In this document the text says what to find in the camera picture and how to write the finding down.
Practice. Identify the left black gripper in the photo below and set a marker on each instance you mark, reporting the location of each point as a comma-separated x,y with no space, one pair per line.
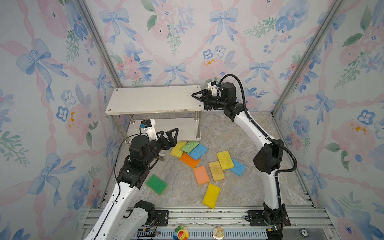
166,146

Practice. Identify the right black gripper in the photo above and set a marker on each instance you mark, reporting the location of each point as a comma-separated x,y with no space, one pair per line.
205,95

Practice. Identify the pale yellow worn sponge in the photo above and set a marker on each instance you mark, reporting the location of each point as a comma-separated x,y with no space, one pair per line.
216,171

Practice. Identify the bright yellow sponge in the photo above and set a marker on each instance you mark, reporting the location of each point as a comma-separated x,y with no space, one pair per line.
225,160

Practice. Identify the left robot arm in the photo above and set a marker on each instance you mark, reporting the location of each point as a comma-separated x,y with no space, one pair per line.
144,150

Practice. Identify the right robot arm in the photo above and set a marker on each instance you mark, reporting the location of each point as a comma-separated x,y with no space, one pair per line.
272,158

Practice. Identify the yellow sponge near shelf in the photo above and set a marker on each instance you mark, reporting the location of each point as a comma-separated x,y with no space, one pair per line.
177,149

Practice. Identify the blue sponge by shelf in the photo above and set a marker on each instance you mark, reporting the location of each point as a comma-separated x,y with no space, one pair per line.
197,152

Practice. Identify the white two-tier shelf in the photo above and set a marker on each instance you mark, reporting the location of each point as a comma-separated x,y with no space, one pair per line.
170,107

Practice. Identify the small grey metal piece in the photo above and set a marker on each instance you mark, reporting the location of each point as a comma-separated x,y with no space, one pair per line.
161,156

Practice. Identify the light green sponge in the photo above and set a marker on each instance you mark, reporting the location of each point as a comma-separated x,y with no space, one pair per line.
189,146

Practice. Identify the orange sponge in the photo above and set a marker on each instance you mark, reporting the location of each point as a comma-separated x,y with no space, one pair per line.
187,159

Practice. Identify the dark green sponge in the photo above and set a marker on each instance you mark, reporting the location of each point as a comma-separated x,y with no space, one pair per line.
156,184

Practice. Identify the salmon pink sponge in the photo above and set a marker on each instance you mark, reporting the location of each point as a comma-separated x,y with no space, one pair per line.
201,175

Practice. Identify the yellow sponge front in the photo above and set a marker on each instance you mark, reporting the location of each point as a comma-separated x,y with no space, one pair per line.
211,196

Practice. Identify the blue sponge right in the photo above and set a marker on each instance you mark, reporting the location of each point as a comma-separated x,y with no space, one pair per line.
238,168

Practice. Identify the colourful round toy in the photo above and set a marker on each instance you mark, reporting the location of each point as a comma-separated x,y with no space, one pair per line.
181,233

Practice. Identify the round brass disc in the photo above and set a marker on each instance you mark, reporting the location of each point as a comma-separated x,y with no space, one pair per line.
218,233

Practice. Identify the round black white knob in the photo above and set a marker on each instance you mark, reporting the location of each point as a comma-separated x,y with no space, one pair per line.
304,233

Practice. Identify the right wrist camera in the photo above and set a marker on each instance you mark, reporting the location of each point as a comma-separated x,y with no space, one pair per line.
213,88

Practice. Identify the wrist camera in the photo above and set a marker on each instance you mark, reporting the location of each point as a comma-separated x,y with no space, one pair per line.
213,88
148,126

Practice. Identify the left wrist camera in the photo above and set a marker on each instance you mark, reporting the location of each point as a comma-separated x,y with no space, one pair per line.
148,126

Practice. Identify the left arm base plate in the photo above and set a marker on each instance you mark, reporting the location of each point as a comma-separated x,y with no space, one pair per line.
156,218

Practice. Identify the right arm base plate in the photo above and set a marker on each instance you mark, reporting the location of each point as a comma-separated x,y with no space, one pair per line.
259,218

